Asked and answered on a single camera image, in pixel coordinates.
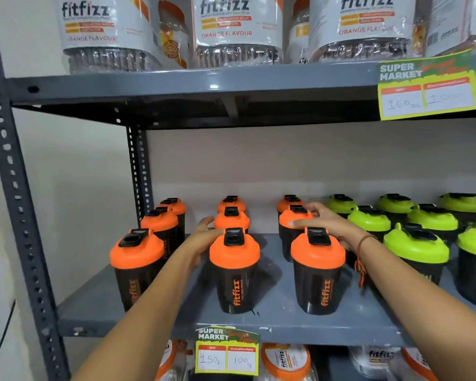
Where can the person's right hand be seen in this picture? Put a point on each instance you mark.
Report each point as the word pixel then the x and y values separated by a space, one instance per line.
pixel 339 228

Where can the person's left hand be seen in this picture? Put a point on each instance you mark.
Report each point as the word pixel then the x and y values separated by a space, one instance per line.
pixel 196 244

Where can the person's left thumb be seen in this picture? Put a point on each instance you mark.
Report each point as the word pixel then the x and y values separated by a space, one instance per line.
pixel 215 233

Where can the person's right thumb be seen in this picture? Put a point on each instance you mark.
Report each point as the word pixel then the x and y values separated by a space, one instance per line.
pixel 303 223

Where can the black shaker bottle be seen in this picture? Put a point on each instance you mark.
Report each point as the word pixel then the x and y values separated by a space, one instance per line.
pixel 234 273
pixel 286 238

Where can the person's left forearm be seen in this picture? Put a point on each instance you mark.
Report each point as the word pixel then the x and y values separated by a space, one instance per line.
pixel 142 325

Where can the person's right forearm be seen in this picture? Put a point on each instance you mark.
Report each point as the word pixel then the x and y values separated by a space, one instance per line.
pixel 428 313

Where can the group of orange-lidded shakers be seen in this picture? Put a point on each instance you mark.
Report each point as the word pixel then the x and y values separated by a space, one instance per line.
pixel 137 257

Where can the perforated grey metal upright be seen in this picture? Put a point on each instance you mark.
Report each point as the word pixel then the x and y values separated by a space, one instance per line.
pixel 139 174
pixel 14 186

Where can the grey metal shelf board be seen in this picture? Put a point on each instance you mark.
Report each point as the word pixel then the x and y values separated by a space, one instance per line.
pixel 182 84
pixel 277 318

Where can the group of green-lidded shakers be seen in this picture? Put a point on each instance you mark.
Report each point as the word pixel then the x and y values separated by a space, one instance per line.
pixel 416 247

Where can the small yellow-green price tag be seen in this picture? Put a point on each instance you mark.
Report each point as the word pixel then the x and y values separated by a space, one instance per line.
pixel 227 355

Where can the clear jar with orange lid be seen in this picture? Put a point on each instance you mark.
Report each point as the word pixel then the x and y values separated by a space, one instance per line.
pixel 373 359
pixel 285 363
pixel 418 365
pixel 171 363

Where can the large yellow-green price tag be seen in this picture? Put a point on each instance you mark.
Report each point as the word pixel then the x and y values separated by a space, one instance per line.
pixel 428 95

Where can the row of white-label clear jars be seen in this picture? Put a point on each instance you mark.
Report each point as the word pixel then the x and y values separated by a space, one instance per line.
pixel 107 23

